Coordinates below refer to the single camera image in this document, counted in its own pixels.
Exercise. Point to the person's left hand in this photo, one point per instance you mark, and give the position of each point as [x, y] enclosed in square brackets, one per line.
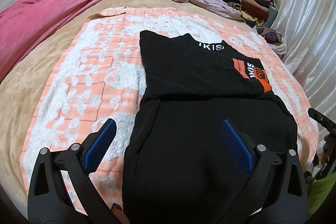
[119, 214]

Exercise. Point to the grey blue cushion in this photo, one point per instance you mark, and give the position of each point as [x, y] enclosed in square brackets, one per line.
[274, 15]

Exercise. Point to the pink quilt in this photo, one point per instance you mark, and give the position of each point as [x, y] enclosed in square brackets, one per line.
[52, 8]

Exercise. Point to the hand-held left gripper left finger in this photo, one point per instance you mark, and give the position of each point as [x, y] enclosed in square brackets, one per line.
[101, 145]

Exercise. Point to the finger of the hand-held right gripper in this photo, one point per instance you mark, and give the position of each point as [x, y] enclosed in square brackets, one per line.
[321, 117]

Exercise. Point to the person's right hand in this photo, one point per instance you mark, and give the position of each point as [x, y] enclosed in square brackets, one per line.
[326, 153]

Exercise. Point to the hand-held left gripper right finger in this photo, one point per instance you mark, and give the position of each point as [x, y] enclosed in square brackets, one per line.
[236, 148]

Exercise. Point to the black sweater with orange cuffs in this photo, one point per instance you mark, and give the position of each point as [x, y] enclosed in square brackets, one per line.
[197, 108]

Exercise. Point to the peach and white plaid blanket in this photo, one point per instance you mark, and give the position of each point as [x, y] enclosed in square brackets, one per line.
[86, 77]

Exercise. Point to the white satin curtain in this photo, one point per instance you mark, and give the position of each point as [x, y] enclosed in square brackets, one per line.
[309, 29]

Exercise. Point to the green cloth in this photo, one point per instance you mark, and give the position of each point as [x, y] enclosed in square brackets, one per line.
[323, 192]

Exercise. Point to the white bag of clothes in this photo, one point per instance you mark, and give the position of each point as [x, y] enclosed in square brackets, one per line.
[273, 37]

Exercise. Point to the tan bed sheet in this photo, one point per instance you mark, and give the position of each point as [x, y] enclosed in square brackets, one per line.
[26, 98]

